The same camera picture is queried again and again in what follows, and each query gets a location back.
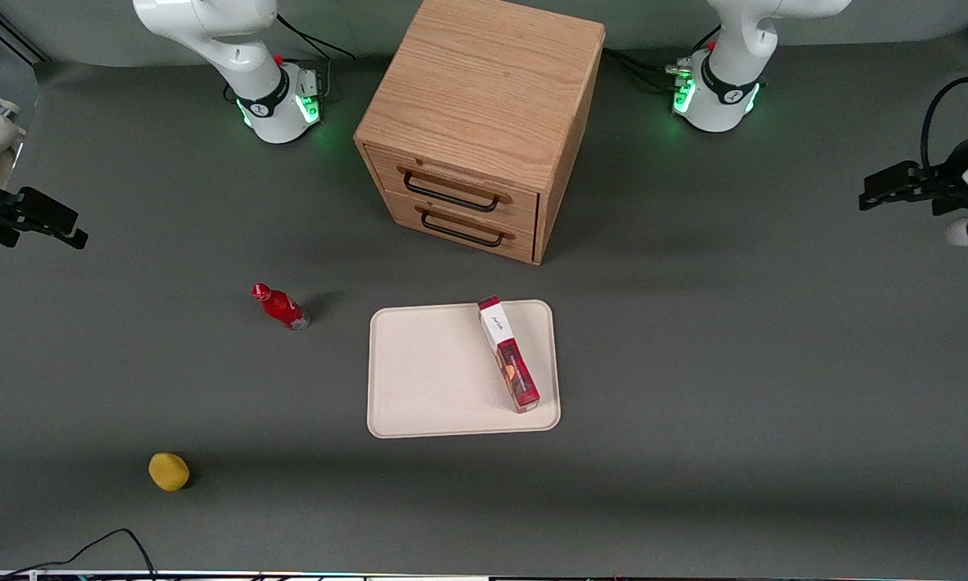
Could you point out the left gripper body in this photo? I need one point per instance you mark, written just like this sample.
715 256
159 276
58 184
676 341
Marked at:
950 179

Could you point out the red cookie box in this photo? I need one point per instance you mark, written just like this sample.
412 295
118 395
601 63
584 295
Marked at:
510 355

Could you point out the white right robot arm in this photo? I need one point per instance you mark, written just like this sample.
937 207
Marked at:
234 48

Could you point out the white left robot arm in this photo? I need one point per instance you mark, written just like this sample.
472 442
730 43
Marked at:
726 89

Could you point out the beige rectangular tray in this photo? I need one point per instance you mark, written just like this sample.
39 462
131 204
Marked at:
427 371

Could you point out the small red bottle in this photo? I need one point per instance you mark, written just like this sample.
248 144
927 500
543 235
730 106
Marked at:
278 305

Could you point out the wooden two-drawer cabinet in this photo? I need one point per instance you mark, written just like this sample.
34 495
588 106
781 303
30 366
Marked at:
484 89

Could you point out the black frame rail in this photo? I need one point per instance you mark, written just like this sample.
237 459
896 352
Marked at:
16 36

